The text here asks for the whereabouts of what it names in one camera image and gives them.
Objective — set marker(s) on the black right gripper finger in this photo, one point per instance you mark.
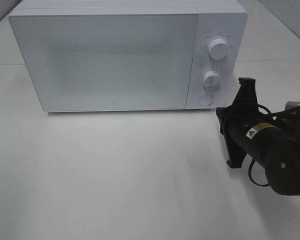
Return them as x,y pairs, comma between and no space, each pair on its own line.
246,97

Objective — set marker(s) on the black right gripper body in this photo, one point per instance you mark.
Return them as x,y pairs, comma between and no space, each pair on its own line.
234,122

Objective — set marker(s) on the round white door button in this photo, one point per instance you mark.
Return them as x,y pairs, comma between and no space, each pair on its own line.
206,100

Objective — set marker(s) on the white timer knob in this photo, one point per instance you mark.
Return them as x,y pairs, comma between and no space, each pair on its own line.
211,79

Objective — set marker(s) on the white microwave door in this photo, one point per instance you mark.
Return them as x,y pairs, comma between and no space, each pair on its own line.
81,63

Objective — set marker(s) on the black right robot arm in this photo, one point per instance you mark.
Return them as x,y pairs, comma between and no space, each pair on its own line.
271,139

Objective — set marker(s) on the white microwave oven body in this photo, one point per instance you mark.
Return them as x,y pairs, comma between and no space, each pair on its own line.
215,19

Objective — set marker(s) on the upper white power knob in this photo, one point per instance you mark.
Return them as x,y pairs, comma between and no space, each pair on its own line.
218,48

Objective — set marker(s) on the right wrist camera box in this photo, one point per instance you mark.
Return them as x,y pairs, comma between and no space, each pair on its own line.
293,105

